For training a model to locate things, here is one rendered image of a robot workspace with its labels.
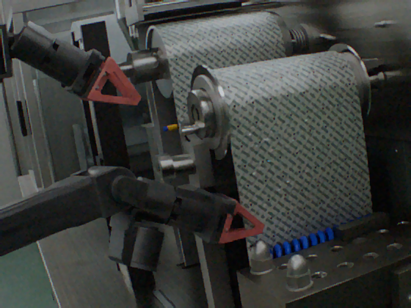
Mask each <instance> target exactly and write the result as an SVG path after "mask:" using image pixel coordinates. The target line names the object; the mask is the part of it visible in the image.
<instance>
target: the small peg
mask: <svg viewBox="0 0 411 308"><path fill-rule="evenodd" d="M198 131H199V129H198V126H197V125H190V126H186V127H181V128H179V133H180V135H181V136H185V135H189V134H193V133H198Z"/></svg>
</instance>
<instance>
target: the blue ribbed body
mask: <svg viewBox="0 0 411 308"><path fill-rule="evenodd" d="M337 226H340V225H338V224H336V225H335V226H334V227H333V229H332V228H327V229H326V230H325V233H324V231H321V230H319V231H318V232H317V233H316V235H315V234H314V233H311V234H309V236H308V239H307V238H306V237H305V236H302V237H301V238H300V239H299V241H298V240H297V239H296V238H295V239H292V241H291V246H290V244H289V242H283V249H281V247H280V245H278V244H275V245H274V246H273V253H272V250H271V248H269V249H270V254H272V259H276V258H278V257H282V256H285V255H288V254H291V253H294V252H298V251H300V250H303V249H306V248H308V247H310V246H314V245H317V244H319V243H323V242H325V241H330V240H332V239H334V238H336V235H335V227H337Z"/></svg>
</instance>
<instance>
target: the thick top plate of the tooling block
mask: <svg viewBox="0 0 411 308"><path fill-rule="evenodd" d="M295 254H299V255H302V256H303V257H305V259H306V261H307V263H308V268H309V269H310V280H313V286H312V287H311V288H310V289H307V290H303V291H298V292H295V291H294V292H290V291H289V290H287V289H286V285H287V284H288V283H287V273H288V261H289V259H290V258H291V257H292V256H293V255H295ZM409 262H411V211H409V212H406V213H403V214H401V215H398V216H395V217H393V218H391V219H390V224H389V225H386V226H384V227H380V228H378V229H375V230H372V231H370V232H366V233H364V234H362V235H358V236H356V237H353V238H350V239H347V240H345V241H342V240H340V239H337V238H334V239H332V240H330V241H325V242H323V243H319V244H317V245H314V246H310V247H308V248H306V249H303V250H300V251H298V252H294V253H291V254H288V255H285V256H282V257H278V258H276V259H273V263H274V265H275V269H274V270H273V272H271V273H268V274H261V275H256V274H251V273H250V269H251V267H248V268H244V269H241V270H238V271H236V275H237V279H238V283H239V289H240V298H241V304H242V306H243V307H244V308H378V307H380V306H383V305H385V304H388V303H390V302H391V301H392V293H391V291H392V289H391V278H390V271H391V270H393V269H395V268H398V267H400V266H402V265H404V264H407V263H409Z"/></svg>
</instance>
